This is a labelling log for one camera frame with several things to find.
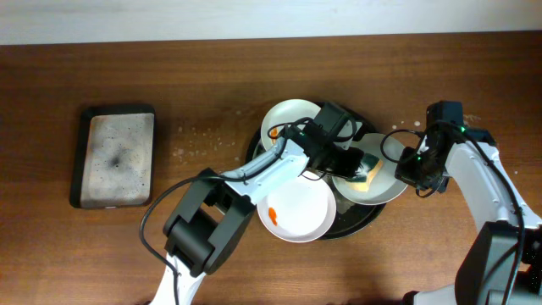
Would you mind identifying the pale blue plate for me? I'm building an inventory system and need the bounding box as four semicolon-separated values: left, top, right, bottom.
332;133;407;205

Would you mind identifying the green yellow sponge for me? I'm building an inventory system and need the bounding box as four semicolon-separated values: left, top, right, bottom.
346;153;383;192

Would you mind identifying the cream white plate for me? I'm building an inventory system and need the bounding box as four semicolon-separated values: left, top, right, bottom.
260;99;321;150

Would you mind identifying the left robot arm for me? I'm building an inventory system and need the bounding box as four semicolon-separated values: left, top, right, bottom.
145;124;364;304

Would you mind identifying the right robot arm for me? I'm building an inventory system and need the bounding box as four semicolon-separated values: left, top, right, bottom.
401;141;541;305

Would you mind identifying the black rectangular soap tray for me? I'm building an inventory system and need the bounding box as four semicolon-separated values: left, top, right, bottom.
69;103;156;209

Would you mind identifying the pink white plate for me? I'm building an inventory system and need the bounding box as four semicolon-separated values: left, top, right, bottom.
257;172;336;243

